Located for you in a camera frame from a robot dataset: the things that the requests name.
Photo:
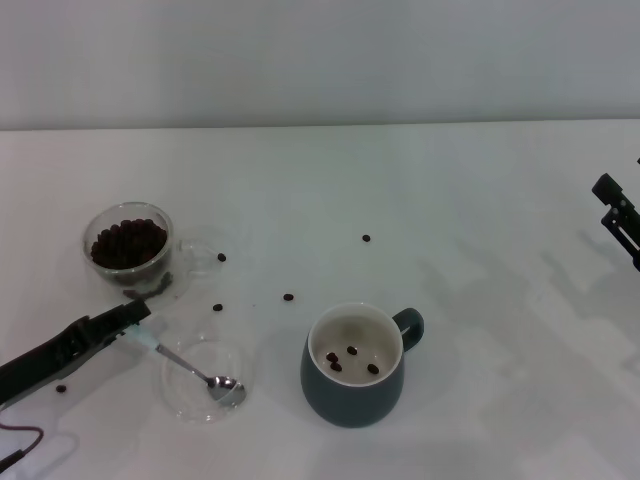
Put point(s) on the dark blue-grey ceramic mug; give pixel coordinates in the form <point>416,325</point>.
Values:
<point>350,405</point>

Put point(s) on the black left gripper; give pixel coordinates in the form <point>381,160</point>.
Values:
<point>35,372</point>

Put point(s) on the clear glass saucer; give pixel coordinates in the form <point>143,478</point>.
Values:
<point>195,407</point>

